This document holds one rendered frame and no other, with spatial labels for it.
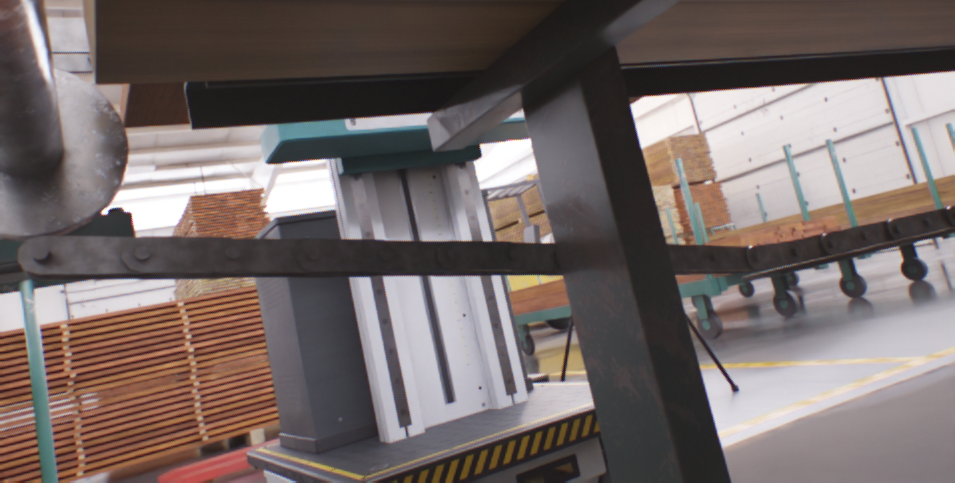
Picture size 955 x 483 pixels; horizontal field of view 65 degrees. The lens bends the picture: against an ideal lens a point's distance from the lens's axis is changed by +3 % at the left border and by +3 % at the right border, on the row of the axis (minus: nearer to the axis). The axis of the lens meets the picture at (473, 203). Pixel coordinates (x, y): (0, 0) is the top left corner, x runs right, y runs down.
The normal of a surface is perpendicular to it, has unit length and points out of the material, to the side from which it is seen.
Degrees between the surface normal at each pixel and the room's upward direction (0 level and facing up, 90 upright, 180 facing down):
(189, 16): 180
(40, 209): 90
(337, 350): 90
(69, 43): 90
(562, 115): 90
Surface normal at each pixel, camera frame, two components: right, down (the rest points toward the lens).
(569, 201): -0.87, 0.12
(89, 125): 0.44, -0.23
